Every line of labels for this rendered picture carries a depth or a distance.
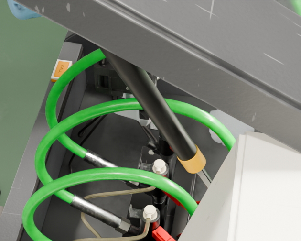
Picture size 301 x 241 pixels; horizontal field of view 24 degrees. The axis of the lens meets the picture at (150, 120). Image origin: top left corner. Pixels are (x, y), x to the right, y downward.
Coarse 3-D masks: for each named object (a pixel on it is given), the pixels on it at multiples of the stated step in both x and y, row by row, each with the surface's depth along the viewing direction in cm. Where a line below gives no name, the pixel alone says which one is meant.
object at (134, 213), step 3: (129, 207) 97; (129, 210) 97; (132, 210) 98; (135, 210) 98; (138, 210) 98; (129, 213) 97; (132, 213) 98; (135, 213) 98; (138, 213) 98; (129, 216) 97; (132, 216) 97; (135, 216) 97; (138, 216) 97
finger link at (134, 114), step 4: (128, 96) 100; (132, 96) 100; (116, 112) 104; (120, 112) 103; (124, 112) 103; (128, 112) 103; (132, 112) 103; (136, 112) 103; (124, 116) 104; (128, 116) 104; (132, 116) 104; (136, 116) 103; (140, 120) 103; (144, 120) 102; (148, 120) 103; (140, 124) 105; (144, 124) 104
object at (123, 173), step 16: (64, 176) 79; (80, 176) 78; (96, 176) 77; (112, 176) 76; (128, 176) 76; (144, 176) 76; (160, 176) 76; (48, 192) 81; (176, 192) 76; (32, 208) 84; (192, 208) 78; (32, 224) 88; (48, 240) 91
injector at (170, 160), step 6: (162, 138) 108; (150, 144) 111; (156, 144) 111; (162, 144) 109; (168, 144) 108; (156, 150) 111; (162, 150) 110; (168, 150) 110; (162, 156) 111; (168, 156) 111; (168, 162) 113; (168, 198) 121
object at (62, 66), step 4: (60, 64) 135; (64, 64) 135; (68, 64) 135; (72, 64) 136; (56, 68) 135; (60, 68) 135; (64, 68) 135; (56, 72) 134; (60, 72) 134; (56, 76) 133; (52, 80) 134; (56, 80) 134
